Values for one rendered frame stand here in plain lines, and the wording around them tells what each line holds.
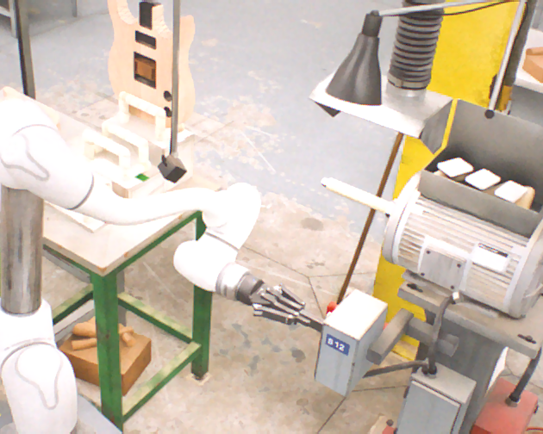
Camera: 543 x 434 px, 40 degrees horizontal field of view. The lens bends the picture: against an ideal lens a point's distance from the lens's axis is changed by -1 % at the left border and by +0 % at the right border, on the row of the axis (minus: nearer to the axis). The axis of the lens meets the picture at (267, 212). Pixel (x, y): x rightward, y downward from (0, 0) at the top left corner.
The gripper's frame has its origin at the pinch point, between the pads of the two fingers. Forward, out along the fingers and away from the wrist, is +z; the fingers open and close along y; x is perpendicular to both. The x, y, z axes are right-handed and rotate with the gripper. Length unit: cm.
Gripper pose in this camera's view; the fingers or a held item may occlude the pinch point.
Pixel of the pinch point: (312, 321)
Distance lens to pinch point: 184.0
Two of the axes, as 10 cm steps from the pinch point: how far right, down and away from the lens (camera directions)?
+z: 8.3, 3.7, -4.2
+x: 0.8, -8.2, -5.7
